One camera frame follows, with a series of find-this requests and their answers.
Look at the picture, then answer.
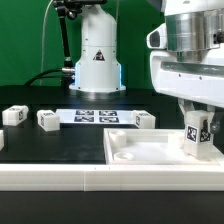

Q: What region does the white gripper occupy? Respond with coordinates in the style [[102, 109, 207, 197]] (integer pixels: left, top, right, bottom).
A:
[[146, 24, 224, 134]]

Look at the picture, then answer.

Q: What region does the white square tabletop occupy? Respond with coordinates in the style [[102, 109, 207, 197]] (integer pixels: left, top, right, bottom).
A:
[[103, 128, 224, 166]]

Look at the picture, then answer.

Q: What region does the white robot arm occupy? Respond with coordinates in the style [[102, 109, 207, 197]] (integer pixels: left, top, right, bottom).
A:
[[71, 0, 224, 134]]

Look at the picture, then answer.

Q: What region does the white tag base sheet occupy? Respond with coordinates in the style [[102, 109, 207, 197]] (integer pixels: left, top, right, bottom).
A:
[[56, 109, 133, 125]]

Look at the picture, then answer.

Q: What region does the white obstacle fence front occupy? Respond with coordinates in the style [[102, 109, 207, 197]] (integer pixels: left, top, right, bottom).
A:
[[0, 164, 224, 191]]

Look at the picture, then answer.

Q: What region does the white block left edge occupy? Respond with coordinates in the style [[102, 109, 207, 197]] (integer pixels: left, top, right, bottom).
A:
[[0, 130, 4, 151]]

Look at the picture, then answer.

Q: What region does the black cable bundle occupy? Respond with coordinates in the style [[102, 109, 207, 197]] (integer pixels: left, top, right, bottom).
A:
[[23, 68, 75, 87]]

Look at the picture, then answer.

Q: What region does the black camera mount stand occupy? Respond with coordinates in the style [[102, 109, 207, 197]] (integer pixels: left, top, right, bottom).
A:
[[53, 0, 107, 88]]

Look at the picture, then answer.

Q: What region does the white cable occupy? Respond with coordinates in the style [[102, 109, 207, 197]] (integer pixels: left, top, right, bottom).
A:
[[39, 0, 55, 87]]

